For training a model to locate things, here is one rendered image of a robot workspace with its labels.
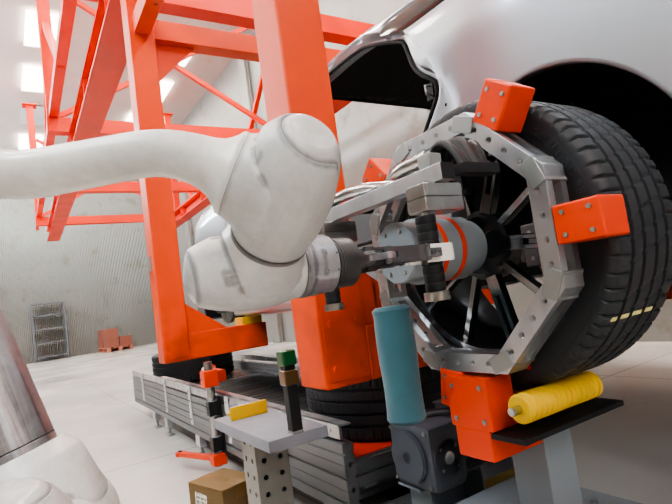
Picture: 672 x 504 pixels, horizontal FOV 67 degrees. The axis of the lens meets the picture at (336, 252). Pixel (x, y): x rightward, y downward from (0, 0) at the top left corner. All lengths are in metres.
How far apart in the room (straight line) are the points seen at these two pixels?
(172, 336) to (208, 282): 2.66
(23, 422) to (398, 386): 0.70
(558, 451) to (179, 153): 1.05
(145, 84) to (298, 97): 2.13
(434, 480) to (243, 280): 0.97
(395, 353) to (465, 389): 0.17
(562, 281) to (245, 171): 0.62
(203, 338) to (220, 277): 2.71
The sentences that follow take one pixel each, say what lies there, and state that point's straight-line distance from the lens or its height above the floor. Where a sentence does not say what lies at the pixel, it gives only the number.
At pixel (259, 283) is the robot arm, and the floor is 0.81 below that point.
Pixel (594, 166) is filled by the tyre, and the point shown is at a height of 0.95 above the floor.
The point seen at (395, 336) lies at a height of 0.67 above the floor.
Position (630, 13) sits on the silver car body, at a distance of 1.46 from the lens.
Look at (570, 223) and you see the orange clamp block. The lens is 0.96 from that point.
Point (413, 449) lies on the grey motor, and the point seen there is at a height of 0.35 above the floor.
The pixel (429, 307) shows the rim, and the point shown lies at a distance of 1.36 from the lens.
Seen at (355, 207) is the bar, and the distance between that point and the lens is 1.09.
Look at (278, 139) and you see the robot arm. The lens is 0.54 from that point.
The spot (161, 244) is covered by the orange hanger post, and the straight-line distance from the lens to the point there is 3.33.
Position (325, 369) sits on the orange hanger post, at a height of 0.58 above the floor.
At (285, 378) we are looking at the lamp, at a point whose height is 0.59.
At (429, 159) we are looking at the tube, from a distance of 0.91.
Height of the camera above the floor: 0.78
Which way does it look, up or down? 5 degrees up
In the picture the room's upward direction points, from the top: 8 degrees counter-clockwise
